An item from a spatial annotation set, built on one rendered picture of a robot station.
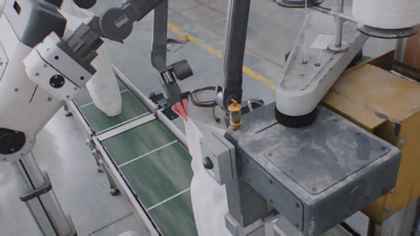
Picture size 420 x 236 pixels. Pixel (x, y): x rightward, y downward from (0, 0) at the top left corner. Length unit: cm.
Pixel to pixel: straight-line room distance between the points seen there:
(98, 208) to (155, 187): 66
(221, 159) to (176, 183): 136
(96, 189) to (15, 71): 184
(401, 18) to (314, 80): 20
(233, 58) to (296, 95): 33
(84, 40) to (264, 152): 50
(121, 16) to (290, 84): 43
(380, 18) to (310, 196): 35
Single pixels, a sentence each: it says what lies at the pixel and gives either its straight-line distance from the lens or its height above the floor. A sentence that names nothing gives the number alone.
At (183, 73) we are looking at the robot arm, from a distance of 150.
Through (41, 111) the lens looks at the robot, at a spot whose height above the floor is 129.
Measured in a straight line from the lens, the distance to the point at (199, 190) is 150.
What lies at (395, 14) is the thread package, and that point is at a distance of 82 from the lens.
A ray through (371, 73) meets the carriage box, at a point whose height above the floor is 133.
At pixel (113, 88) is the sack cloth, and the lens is 281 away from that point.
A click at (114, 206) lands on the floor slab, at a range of 272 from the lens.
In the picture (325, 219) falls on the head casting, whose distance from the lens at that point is 76.
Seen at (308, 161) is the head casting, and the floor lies 134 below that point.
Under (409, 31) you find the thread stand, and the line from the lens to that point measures 88.
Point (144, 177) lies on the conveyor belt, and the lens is 227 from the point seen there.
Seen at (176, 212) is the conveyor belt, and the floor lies 38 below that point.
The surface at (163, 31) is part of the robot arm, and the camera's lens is 151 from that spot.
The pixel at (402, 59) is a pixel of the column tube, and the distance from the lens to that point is 111.
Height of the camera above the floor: 185
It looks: 34 degrees down
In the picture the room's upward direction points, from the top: 8 degrees counter-clockwise
